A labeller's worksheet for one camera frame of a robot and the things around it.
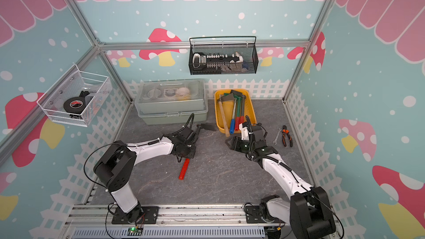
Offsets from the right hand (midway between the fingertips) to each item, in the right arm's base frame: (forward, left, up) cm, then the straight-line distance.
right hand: (229, 141), depth 84 cm
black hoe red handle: (+44, -13, -11) cm, 47 cm away
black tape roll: (+6, +67, +23) cm, 71 cm away
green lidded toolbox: (+22, +31, +8) cm, 39 cm away
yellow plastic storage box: (+31, -16, -11) cm, 36 cm away
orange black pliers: (+14, -36, -13) cm, 41 cm away
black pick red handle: (+18, +11, -11) cm, 24 cm away
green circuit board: (-36, +43, -15) cm, 58 cm away
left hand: (-1, +21, -12) cm, 24 cm away
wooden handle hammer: (+39, +4, -10) cm, 40 cm away
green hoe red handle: (+32, -9, -9) cm, 35 cm away
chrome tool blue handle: (+12, -3, -4) cm, 13 cm away
